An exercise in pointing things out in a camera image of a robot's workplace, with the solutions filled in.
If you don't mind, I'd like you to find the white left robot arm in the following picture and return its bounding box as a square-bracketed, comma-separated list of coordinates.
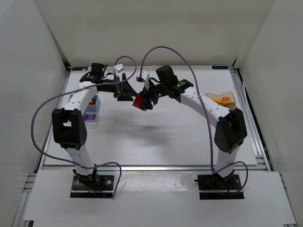
[52, 63, 136, 186]

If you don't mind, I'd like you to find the clear plastic container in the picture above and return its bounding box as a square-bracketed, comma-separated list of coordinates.
[83, 111, 98, 123]

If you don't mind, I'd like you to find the red half-round lego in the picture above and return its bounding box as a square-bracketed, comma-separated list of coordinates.
[133, 93, 142, 108]

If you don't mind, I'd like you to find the yellow black striped lego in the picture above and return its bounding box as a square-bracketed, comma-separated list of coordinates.
[212, 98, 222, 104]

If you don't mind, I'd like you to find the purple half-round lego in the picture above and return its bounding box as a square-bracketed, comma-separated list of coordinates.
[152, 98, 159, 105]

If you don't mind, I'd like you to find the yellow orange printed lego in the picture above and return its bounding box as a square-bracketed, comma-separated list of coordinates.
[221, 96, 231, 105]

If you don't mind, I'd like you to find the blue label sticker left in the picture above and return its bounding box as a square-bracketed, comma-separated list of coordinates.
[71, 67, 88, 71]

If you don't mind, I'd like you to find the blue plastic container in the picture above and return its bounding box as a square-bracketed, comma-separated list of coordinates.
[70, 94, 102, 113]

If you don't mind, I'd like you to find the orange translucent container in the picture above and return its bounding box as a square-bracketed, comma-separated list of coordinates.
[206, 92, 236, 109]

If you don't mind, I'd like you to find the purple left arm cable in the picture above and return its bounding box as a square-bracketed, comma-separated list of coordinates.
[30, 55, 137, 199]

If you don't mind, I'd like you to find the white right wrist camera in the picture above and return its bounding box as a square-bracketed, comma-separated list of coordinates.
[136, 71, 150, 89]

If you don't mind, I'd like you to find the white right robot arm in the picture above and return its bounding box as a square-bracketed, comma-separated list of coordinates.
[133, 65, 247, 184]

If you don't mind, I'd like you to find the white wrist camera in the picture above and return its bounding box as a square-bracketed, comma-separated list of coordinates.
[136, 71, 150, 89]
[114, 64, 125, 74]

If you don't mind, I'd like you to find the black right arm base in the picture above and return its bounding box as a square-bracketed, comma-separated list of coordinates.
[194, 174, 244, 200]

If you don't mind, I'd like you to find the blue label sticker right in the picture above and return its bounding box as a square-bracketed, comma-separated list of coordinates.
[212, 65, 229, 70]

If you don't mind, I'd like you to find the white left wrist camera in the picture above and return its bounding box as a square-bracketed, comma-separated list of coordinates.
[114, 64, 125, 74]

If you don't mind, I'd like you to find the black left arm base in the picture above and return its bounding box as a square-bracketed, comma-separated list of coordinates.
[70, 173, 115, 199]

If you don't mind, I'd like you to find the blue label sticker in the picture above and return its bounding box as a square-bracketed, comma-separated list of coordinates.
[71, 67, 88, 71]
[212, 65, 229, 70]

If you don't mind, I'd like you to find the purple lego in container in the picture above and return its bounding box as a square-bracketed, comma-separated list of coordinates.
[87, 113, 96, 121]

